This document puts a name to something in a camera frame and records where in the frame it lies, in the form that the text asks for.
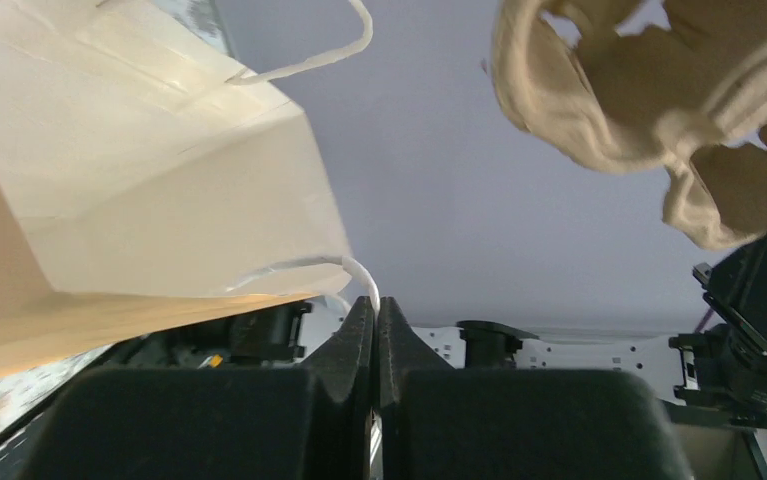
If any floral patterned table mat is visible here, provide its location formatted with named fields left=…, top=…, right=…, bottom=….
left=0, top=346, right=109, bottom=433

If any white brown paper bag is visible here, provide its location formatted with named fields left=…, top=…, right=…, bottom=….
left=0, top=1, right=373, bottom=377

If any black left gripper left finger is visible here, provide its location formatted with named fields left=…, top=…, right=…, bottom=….
left=21, top=297, right=376, bottom=479

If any brown pulp cup carrier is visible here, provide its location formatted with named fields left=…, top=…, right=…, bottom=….
left=490, top=1, right=767, bottom=250

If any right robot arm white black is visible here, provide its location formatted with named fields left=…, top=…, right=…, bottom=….
left=416, top=234, right=767, bottom=429

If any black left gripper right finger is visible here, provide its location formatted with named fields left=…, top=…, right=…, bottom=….
left=377, top=297, right=691, bottom=480

